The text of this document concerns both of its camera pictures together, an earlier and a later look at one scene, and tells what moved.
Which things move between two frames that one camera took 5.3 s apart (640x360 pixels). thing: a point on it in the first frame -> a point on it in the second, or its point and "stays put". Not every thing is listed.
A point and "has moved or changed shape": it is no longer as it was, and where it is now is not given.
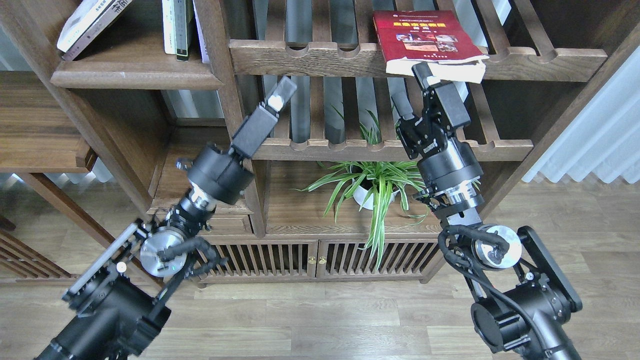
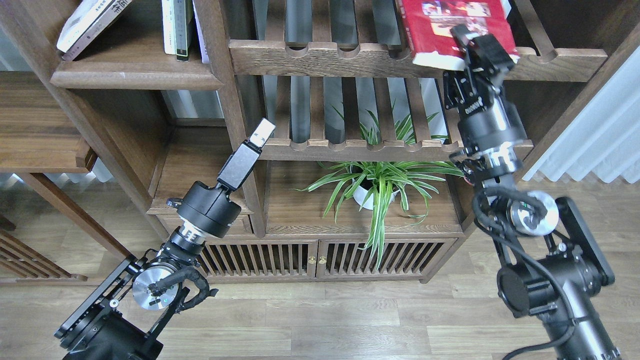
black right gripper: (448, 165) -> (490, 128)
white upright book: (169, 26) stays put
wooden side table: (36, 138) stays put
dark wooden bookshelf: (412, 119) stays put
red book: (440, 39) has moved or changed shape
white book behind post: (204, 53) stays put
